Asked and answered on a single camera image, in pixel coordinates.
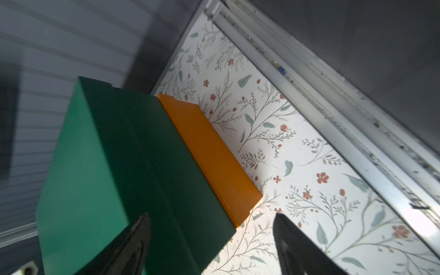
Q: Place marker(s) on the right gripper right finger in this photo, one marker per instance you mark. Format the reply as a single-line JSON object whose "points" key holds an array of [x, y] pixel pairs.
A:
{"points": [[297, 254]]}

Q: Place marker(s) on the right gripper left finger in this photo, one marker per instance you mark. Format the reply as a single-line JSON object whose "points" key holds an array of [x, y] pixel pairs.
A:
{"points": [[126, 254]]}

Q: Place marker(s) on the orange shoebox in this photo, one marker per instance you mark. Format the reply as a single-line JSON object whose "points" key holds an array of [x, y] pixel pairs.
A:
{"points": [[234, 189]]}

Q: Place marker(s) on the green shoebox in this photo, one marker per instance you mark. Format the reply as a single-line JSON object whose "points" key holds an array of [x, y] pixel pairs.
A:
{"points": [[119, 156]]}

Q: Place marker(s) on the floral table mat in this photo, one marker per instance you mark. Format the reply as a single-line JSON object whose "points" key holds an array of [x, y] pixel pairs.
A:
{"points": [[297, 171]]}

